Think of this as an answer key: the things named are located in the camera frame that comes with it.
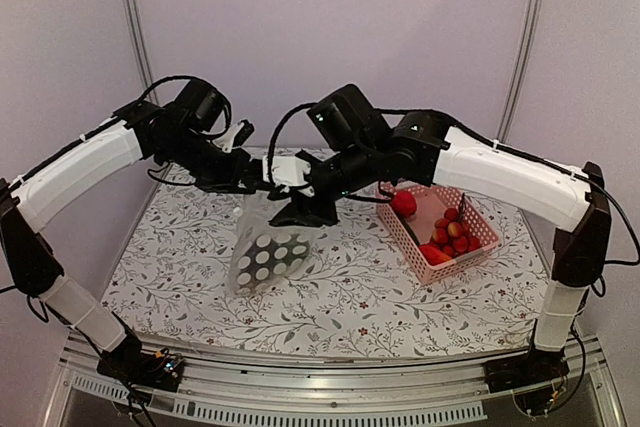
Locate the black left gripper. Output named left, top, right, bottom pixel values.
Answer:
left=160, top=126, right=258, bottom=194

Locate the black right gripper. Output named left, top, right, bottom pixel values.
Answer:
left=267, top=138, right=379, bottom=225

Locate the dark purple eggplant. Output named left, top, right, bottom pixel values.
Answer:
left=235, top=234, right=311, bottom=288

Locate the clear zip top bag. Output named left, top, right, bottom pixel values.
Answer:
left=227, top=192, right=318, bottom=297

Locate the red wrinkled apple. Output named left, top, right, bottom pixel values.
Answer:
left=390, top=190, right=418, bottom=218

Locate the pink plastic basket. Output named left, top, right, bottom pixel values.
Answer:
left=377, top=184, right=500, bottom=285

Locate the red cherry bunch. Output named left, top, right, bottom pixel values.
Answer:
left=429, top=195, right=481, bottom=258

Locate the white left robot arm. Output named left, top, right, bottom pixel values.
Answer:
left=1, top=75, right=263, bottom=381

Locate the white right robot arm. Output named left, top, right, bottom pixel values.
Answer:
left=263, top=84, right=611, bottom=386

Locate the floral table cloth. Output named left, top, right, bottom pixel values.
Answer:
left=102, top=168, right=548, bottom=358

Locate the red chili pepper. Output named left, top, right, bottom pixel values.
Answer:
left=419, top=244, right=453, bottom=266

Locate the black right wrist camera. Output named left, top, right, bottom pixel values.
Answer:
left=262, top=155, right=315, bottom=197

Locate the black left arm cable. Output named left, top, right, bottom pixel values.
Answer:
left=137, top=74, right=231, bottom=133

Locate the left aluminium frame post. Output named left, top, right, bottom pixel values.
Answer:
left=122, top=0, right=154, bottom=87

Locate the aluminium frame post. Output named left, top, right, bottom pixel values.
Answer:
left=122, top=0, right=154, bottom=87
left=497, top=0, right=543, bottom=143

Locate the aluminium front rail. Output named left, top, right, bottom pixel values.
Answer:
left=40, top=334, right=632, bottom=426

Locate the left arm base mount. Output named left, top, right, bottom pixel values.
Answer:
left=97, top=346, right=185, bottom=393

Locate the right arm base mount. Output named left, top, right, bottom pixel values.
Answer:
left=483, top=349, right=569, bottom=417

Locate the right aluminium frame post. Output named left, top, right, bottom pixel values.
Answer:
left=497, top=0, right=543, bottom=143

